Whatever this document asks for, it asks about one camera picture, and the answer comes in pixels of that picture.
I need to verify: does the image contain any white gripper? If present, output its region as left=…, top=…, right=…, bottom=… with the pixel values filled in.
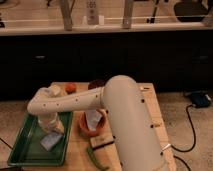
left=38, top=113, right=64, bottom=134

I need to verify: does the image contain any blue sponge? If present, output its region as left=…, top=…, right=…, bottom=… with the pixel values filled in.
left=40, top=132, right=63, bottom=151

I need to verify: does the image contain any green plastic tray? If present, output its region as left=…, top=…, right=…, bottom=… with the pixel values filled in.
left=8, top=112, right=72, bottom=167

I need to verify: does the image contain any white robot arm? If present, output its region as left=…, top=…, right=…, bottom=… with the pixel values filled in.
left=27, top=75, right=169, bottom=171

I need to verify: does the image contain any orange plate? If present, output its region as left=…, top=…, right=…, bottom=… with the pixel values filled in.
left=79, top=110, right=106, bottom=137

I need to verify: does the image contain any white crumpled napkin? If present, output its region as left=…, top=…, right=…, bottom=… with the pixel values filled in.
left=85, top=110, right=102, bottom=131

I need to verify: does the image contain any white cup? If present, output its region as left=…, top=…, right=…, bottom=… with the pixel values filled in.
left=49, top=85, right=61, bottom=97

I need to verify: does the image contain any green okra pod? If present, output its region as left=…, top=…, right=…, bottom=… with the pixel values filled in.
left=86, top=146, right=109, bottom=171

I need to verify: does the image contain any wooden block eraser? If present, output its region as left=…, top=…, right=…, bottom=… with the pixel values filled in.
left=90, top=134, right=114, bottom=150

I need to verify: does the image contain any dark red bowl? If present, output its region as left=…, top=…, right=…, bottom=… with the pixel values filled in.
left=88, top=79, right=105, bottom=89

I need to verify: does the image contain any white remote on stand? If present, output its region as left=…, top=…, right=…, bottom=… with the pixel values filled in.
left=86, top=0, right=99, bottom=25

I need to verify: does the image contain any black floor box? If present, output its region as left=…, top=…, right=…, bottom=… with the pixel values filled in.
left=190, top=92, right=211, bottom=108

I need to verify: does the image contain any wooden post left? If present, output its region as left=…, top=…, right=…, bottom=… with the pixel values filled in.
left=59, top=0, right=73, bottom=31

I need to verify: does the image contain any wooden post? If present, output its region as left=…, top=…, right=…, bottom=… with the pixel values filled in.
left=59, top=0, right=73, bottom=31
left=122, top=0, right=134, bottom=29

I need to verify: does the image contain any black power cable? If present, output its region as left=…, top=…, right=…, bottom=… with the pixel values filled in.
left=171, top=103, right=201, bottom=154

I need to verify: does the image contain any wooden post right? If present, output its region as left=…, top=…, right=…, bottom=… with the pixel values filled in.
left=122, top=0, right=134, bottom=29

